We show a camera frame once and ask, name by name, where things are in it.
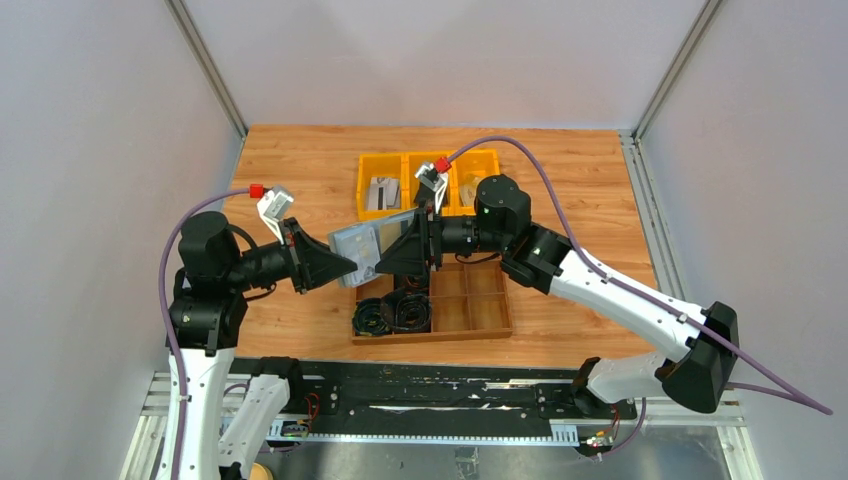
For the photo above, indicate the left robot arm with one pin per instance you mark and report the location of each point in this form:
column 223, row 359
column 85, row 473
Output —
column 205, row 316

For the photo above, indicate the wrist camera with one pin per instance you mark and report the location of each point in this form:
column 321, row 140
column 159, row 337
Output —
column 439, row 166
column 272, row 205

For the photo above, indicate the rolled tie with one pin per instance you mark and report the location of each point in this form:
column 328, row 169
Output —
column 407, row 308
column 367, row 319

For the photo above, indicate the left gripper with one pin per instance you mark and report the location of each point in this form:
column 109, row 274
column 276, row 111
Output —
column 310, row 260

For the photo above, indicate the yellow three-bin tray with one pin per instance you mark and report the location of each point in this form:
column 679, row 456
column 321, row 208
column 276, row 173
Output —
column 403, row 165

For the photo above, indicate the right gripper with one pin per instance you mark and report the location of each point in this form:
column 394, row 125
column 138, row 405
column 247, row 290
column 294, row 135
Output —
column 421, row 242

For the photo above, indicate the black card wallet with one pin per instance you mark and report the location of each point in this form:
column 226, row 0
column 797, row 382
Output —
column 434, row 190

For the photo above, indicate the rolled tie bottom centre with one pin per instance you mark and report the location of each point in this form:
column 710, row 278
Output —
column 407, row 308

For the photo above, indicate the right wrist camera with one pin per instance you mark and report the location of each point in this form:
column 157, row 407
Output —
column 439, row 166

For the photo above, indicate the wooden compartment tray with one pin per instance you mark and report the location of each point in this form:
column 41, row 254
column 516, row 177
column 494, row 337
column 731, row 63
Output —
column 469, row 299

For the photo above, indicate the grey card holder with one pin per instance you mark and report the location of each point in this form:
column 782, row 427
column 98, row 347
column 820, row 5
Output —
column 364, row 243

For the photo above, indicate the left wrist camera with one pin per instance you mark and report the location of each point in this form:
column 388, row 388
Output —
column 272, row 205

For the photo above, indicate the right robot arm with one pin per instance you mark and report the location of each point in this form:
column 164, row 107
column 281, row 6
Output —
column 693, row 356

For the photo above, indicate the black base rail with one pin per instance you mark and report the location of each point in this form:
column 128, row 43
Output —
column 406, row 400

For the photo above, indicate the rolled tie bottom left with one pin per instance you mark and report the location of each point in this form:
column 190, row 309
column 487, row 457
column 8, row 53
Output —
column 367, row 319

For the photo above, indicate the white cards in bin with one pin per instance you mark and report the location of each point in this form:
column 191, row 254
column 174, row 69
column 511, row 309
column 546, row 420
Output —
column 383, row 193

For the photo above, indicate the beige cards in bin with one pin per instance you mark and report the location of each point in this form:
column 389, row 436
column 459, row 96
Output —
column 468, row 189

